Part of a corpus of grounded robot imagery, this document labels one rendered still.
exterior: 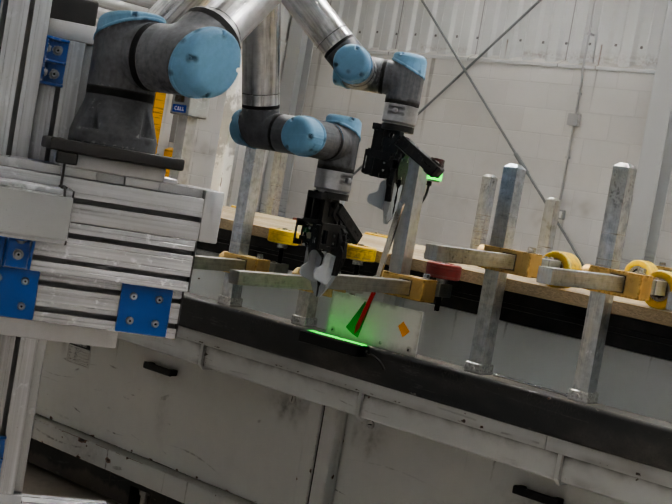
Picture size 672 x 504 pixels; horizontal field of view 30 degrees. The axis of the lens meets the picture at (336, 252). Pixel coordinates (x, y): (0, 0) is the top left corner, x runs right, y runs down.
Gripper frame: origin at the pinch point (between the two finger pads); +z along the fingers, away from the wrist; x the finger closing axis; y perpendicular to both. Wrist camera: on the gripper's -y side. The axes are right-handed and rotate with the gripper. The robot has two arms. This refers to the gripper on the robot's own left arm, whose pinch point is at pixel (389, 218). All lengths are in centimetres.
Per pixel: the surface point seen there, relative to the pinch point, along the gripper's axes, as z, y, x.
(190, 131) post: -12, 69, -36
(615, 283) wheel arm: 4, -51, 14
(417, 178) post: -9.7, -1.8, -8.8
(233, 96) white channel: -29, 114, -153
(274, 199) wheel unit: 4, 94, -160
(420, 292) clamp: 14.6, -8.2, -5.8
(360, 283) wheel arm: 14.2, 0.6, 9.7
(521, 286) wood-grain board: 9.4, -27.4, -17.5
